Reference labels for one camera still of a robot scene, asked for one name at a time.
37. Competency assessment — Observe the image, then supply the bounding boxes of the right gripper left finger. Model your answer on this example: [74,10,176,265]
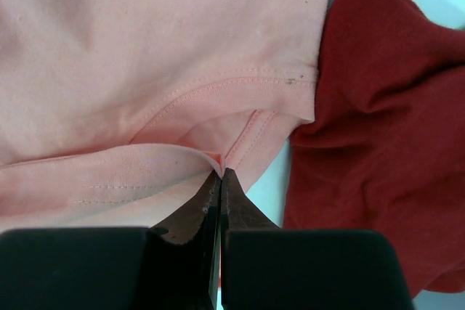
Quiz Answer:
[1,174,221,309]

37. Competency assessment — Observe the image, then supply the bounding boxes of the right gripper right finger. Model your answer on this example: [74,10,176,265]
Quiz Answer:
[220,169,413,310]

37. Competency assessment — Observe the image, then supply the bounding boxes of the pink t shirt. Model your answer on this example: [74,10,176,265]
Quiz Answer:
[1,0,328,231]

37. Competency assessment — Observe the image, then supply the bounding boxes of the red t shirt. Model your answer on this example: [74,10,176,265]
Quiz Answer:
[283,0,464,295]

